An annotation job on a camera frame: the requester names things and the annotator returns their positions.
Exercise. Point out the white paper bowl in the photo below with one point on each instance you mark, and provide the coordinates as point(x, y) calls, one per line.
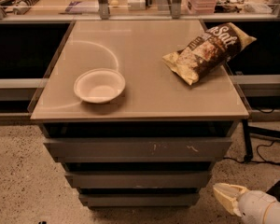
point(99, 86)

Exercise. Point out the black coiled tool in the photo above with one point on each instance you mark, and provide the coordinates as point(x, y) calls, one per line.
point(23, 6)

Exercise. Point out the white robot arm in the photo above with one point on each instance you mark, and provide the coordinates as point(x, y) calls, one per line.
point(273, 213)

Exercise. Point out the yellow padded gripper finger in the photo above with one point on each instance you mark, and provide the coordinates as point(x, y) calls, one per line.
point(229, 191)
point(228, 201)

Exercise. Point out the grey drawer cabinet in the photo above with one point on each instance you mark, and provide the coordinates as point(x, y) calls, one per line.
point(156, 103)

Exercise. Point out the brown chip bag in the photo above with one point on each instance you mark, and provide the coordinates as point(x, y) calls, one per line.
point(215, 46)

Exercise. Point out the purple white booklet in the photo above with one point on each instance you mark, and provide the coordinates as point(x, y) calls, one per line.
point(80, 7)

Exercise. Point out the black table leg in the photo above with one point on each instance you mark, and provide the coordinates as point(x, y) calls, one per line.
point(248, 146)

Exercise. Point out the grey drawer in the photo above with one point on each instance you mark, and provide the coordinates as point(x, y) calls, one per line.
point(138, 200)
point(137, 149)
point(138, 180)

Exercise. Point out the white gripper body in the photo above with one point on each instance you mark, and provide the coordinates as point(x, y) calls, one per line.
point(254, 206)

